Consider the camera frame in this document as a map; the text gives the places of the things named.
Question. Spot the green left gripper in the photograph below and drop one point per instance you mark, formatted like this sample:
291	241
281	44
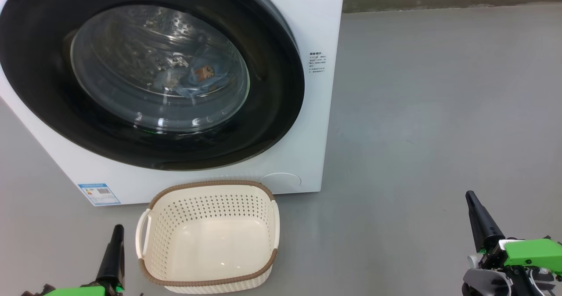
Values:
74	291

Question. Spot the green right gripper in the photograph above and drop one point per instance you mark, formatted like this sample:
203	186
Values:
535	254

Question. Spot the blue cartoon bear garment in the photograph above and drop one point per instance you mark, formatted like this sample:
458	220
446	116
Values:
204	74

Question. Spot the black round glass washer door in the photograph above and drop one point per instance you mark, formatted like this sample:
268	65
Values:
272	89

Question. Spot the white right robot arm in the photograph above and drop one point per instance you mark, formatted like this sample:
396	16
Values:
487	283

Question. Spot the cream perforated laundry basket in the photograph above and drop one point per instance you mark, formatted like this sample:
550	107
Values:
210	243

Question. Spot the white front-load washing machine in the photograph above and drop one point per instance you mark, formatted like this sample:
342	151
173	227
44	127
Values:
320	23

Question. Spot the blue energy label sticker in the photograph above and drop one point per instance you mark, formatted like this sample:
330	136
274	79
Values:
99	194

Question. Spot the round white filter cover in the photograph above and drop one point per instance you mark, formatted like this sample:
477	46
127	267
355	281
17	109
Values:
281	181

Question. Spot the printed warning text label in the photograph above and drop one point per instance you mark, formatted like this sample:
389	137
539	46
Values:
317	63

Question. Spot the dark wall baseboard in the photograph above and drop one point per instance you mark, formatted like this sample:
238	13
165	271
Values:
439	1

